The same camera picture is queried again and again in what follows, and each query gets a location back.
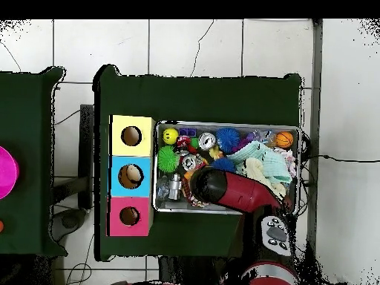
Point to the cream waffle cloth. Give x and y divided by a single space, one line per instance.
256 171

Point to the grey vertical pole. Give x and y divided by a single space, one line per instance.
314 89

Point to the wooden box with three holes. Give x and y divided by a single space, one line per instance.
130 172

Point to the blue spiky ball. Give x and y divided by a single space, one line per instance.
228 139

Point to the mint green waffle cloth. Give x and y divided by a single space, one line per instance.
273 166

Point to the purple spiky ball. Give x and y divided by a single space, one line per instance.
244 142

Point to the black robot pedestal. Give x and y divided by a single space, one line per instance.
190 270

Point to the yellow smiley ball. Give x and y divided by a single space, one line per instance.
170 136

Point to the pink round disc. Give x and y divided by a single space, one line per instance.
6 172

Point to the dark green table cloth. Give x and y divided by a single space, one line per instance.
196 98

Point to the dark green side table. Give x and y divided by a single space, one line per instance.
35 154

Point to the small orange basketball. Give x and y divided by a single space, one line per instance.
284 139

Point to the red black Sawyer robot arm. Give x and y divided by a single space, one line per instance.
243 193

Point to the clear shallow mesh bin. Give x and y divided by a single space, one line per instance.
163 205

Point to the silver drink can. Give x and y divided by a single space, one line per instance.
207 141

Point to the black stand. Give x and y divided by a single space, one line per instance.
86 154

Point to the green fuzzy toy with eyes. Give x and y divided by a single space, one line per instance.
168 158

